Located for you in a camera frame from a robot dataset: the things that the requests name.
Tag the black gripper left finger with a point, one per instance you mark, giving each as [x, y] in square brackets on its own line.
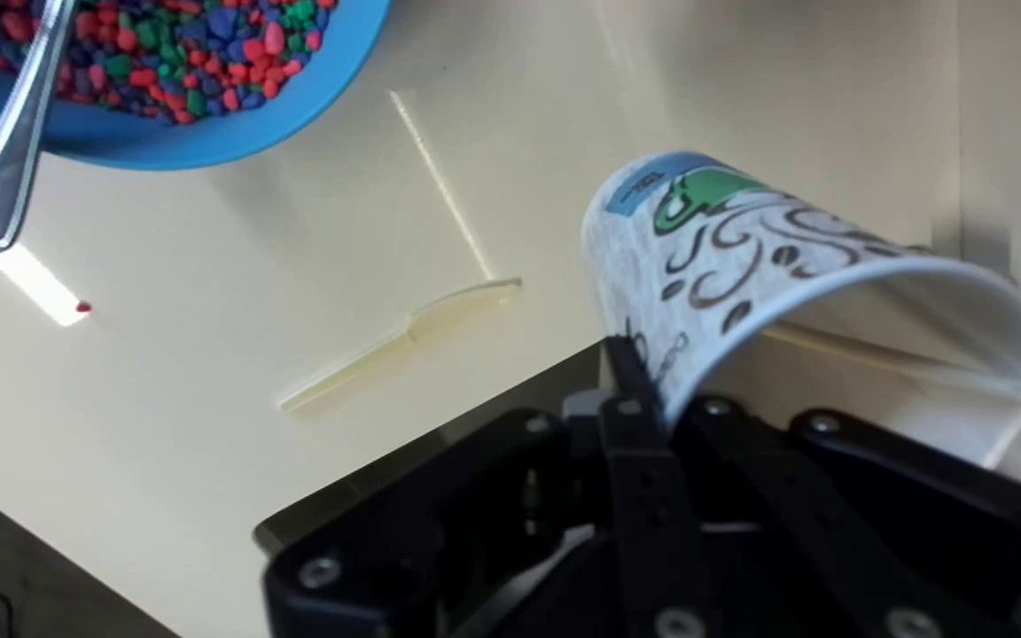
[638, 520]

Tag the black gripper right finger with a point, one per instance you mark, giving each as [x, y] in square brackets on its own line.
[889, 532]

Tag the patterned paper cup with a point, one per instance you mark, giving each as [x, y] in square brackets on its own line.
[745, 249]

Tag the cream plastic knife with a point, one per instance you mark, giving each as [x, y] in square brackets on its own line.
[390, 343]

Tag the blue bowl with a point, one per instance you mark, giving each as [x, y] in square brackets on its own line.
[240, 137]

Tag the loose red bead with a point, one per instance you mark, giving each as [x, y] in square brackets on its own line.
[84, 305]

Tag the colourful beads in bowl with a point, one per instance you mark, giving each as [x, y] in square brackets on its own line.
[179, 54]

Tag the metal spoon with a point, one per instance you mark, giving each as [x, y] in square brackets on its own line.
[0, 180]

